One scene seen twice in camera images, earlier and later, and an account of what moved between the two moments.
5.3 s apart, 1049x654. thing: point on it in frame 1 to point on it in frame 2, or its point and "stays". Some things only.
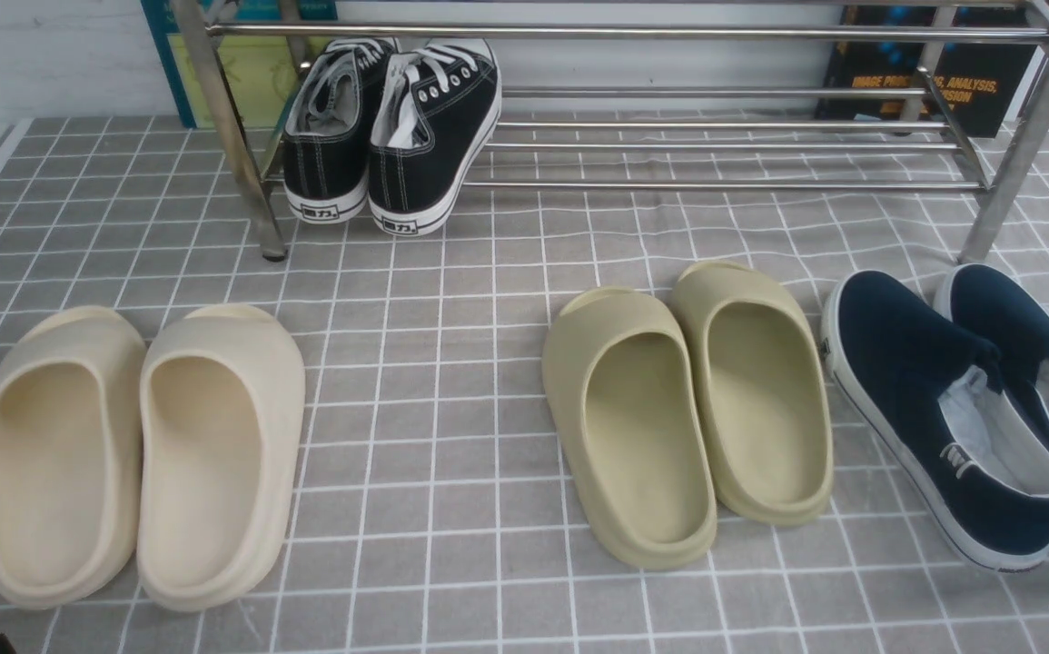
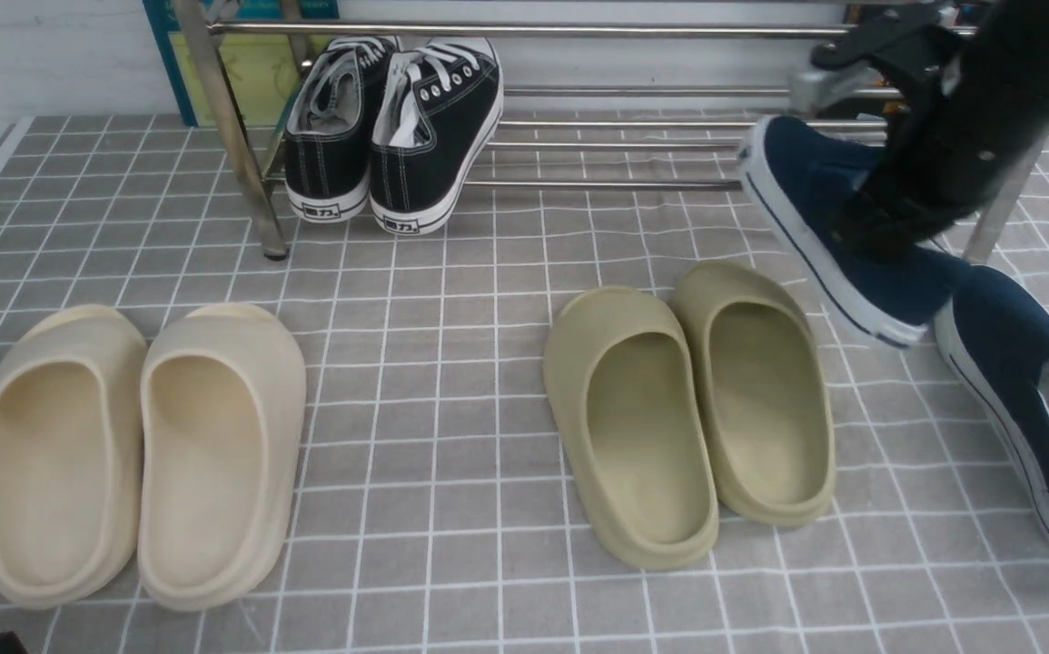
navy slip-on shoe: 924,391 to 796,179
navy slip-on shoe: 1046,373 stays
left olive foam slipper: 627,410 stays
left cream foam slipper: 62,458 stays
